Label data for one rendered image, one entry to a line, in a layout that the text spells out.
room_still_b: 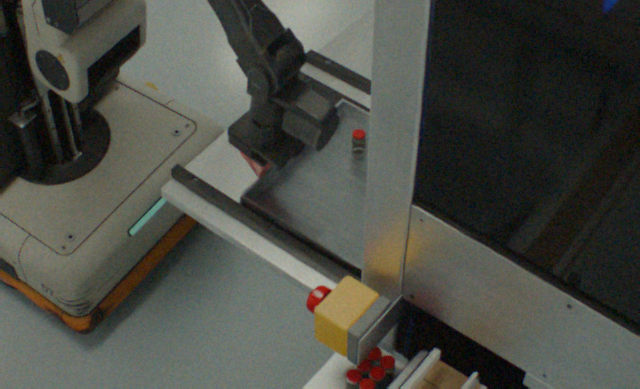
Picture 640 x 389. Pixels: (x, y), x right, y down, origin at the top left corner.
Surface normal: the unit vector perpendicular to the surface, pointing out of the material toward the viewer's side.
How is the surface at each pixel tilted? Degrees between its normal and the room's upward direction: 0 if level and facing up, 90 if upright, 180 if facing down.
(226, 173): 0
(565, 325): 90
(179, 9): 0
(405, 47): 90
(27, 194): 0
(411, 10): 90
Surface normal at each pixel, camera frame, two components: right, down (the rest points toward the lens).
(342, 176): 0.00, -0.65
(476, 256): -0.62, 0.59
